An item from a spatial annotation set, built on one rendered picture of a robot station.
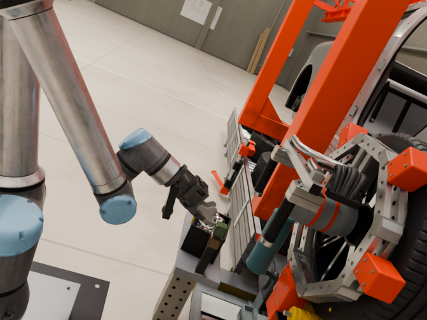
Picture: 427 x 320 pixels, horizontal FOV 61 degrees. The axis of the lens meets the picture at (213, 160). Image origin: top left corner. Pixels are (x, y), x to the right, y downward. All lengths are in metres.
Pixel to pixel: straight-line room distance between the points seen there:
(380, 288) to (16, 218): 0.87
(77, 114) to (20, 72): 0.18
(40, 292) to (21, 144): 0.42
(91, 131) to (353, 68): 1.16
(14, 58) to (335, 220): 0.97
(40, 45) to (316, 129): 1.20
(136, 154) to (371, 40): 1.08
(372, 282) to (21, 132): 0.92
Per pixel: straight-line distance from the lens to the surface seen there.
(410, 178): 1.06
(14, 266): 0.97
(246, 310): 1.85
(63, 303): 1.16
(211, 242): 1.27
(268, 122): 3.63
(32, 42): 0.80
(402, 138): 1.28
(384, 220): 1.03
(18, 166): 1.04
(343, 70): 1.66
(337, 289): 1.10
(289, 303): 1.37
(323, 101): 1.65
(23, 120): 0.99
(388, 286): 1.01
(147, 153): 1.03
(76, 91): 0.82
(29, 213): 0.97
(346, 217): 1.23
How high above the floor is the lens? 1.22
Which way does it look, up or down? 18 degrees down
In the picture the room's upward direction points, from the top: 25 degrees clockwise
